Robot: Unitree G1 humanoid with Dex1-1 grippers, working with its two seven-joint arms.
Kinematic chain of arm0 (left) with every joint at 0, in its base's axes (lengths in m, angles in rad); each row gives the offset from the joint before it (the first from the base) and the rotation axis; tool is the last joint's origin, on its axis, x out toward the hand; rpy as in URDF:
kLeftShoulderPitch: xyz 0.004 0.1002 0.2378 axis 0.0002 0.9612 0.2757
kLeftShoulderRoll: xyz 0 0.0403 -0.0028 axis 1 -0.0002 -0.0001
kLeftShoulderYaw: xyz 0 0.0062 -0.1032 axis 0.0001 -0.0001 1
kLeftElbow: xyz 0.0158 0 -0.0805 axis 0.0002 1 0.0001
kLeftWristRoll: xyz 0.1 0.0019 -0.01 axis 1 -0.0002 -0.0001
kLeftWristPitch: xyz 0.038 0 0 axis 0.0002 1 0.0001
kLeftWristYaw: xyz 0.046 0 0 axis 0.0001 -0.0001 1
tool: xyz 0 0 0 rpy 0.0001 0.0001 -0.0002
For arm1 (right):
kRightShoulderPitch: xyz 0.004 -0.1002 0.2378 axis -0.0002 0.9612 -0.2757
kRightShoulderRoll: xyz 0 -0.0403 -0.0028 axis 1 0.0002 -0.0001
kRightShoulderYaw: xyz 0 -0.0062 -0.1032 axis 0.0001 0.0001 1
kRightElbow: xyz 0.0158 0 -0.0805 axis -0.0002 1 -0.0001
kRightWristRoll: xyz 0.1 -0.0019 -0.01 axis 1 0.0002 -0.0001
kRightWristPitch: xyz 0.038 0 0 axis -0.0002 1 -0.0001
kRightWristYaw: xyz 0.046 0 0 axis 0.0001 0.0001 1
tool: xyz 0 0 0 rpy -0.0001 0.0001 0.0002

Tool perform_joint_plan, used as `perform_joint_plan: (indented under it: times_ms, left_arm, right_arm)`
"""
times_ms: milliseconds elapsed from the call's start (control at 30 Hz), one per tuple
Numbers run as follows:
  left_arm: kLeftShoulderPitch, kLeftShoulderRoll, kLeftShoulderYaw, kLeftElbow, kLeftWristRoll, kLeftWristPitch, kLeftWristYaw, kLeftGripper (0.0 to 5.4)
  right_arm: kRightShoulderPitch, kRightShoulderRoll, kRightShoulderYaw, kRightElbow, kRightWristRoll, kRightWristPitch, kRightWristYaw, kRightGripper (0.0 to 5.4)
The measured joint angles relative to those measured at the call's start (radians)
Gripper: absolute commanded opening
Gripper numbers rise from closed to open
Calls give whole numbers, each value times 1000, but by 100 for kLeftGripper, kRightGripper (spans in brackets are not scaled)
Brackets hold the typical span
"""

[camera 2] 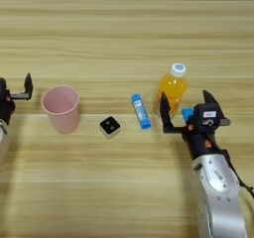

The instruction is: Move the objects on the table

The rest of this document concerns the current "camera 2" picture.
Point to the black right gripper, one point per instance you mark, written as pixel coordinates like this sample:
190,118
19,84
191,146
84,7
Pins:
198,142

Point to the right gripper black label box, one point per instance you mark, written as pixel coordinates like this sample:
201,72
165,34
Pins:
200,111

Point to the blue glue stick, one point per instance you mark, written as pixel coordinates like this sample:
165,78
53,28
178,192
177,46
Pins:
141,112

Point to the small black white cube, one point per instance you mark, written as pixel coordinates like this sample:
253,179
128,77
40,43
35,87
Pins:
110,126

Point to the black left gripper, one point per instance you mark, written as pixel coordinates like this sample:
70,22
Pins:
6,108

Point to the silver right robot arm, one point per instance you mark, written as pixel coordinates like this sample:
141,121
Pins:
218,195

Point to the orange juice bottle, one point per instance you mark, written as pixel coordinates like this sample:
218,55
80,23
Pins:
175,86

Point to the pink plastic cup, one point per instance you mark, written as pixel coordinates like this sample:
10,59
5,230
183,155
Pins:
63,116

